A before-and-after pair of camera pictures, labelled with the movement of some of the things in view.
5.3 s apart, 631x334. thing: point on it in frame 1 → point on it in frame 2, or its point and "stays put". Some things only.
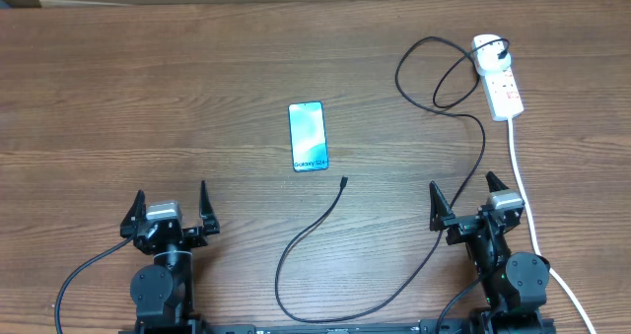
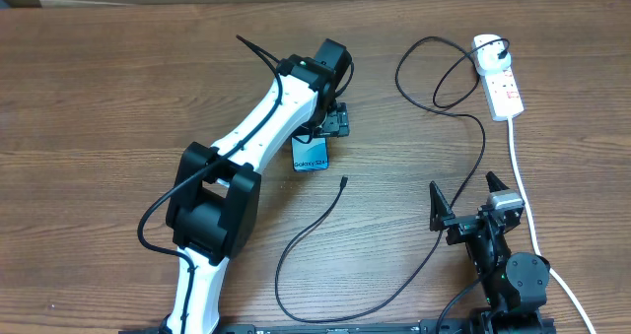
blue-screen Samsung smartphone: [308, 136] stays put
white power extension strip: [502, 94] stays put
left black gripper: [195, 237] → [334, 122]
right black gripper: [462, 226] stays put
